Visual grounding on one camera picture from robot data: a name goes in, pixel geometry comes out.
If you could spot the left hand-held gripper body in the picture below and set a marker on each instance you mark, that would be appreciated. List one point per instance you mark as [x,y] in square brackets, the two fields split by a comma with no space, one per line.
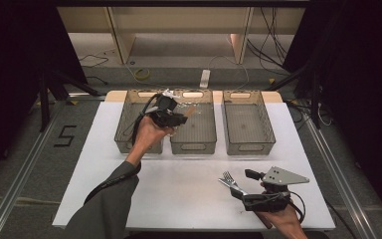
[164,114]

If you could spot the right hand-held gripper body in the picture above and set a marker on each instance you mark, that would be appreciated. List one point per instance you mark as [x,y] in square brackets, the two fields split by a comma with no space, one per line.
[265,202]

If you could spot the transparent grey plastic bin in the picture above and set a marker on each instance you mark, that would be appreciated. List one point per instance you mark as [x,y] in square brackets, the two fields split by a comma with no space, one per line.
[126,122]
[195,132]
[248,127]

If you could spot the person's right hand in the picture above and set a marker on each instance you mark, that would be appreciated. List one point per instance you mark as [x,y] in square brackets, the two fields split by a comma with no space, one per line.
[280,219]

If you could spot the person's left hand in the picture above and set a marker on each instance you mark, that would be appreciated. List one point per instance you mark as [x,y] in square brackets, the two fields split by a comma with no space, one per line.
[149,136]

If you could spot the white power strip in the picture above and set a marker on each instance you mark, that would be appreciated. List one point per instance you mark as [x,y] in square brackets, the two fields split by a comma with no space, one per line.
[205,79]

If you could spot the yellow tape roll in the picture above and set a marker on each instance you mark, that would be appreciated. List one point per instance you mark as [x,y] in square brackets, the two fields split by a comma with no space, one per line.
[137,73]

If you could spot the white foam board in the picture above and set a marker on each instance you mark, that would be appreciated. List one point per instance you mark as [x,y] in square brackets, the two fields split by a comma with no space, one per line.
[185,199]

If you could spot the beige wooden shelf unit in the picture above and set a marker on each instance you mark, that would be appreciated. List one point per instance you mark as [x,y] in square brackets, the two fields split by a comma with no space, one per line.
[179,20]

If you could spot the black metal stand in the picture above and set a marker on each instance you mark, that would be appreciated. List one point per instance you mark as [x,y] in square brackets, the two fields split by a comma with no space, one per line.
[315,99]
[44,99]

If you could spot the aluminium floor rail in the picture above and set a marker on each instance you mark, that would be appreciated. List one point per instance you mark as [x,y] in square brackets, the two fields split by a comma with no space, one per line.
[341,186]
[16,186]

